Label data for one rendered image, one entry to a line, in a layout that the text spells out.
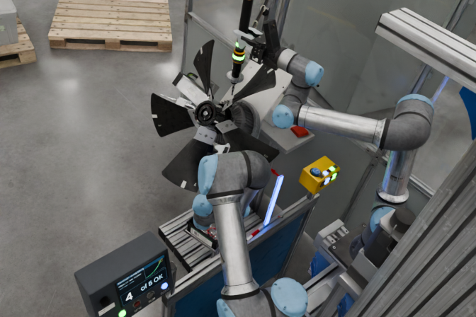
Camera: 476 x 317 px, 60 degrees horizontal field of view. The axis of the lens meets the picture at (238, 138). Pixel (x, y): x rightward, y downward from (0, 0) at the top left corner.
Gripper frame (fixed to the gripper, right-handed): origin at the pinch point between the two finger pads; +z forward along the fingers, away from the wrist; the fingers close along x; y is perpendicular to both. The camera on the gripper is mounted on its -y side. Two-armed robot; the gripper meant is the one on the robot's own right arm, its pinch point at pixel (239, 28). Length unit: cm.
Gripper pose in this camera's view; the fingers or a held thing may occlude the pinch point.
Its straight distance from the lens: 156.8
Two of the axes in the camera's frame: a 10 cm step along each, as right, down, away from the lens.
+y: -1.5, 7.2, 6.8
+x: 6.3, -4.6, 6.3
